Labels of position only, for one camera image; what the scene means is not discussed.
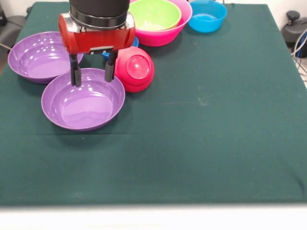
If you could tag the green plastic bowl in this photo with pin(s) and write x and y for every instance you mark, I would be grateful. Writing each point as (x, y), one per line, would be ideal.
(156, 14)

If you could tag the purple plastic bowl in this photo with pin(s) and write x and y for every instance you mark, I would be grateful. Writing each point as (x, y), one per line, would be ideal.
(84, 107)
(36, 60)

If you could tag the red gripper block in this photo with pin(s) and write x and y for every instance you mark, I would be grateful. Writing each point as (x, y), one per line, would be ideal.
(100, 40)

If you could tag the small crimson plastic bowl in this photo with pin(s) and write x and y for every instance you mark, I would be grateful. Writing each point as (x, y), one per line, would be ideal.
(141, 72)

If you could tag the large pink plastic bowl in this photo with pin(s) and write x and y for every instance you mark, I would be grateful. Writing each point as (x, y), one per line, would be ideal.
(158, 38)

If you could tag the light blue plastic bowl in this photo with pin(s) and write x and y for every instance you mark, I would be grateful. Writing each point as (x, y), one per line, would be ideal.
(207, 21)

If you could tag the dark blue plastic bowl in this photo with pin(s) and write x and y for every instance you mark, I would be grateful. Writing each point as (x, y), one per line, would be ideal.
(136, 42)

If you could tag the grey pedestal foot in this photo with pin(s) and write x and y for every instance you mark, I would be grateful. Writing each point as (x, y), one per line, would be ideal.
(12, 28)
(293, 26)

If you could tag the dark green tablecloth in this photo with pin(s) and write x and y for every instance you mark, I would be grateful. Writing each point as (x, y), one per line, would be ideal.
(192, 143)

